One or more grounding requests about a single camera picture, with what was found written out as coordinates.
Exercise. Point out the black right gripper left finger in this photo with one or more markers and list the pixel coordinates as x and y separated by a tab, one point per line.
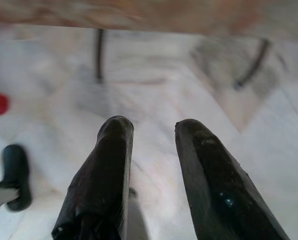
103	175

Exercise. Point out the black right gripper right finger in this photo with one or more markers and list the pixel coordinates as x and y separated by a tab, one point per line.
221	187

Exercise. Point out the black curved table leg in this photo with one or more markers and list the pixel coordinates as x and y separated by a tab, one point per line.
254	65
99	55

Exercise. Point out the marble table top red edge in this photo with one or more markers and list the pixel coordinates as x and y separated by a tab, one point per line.
138	12

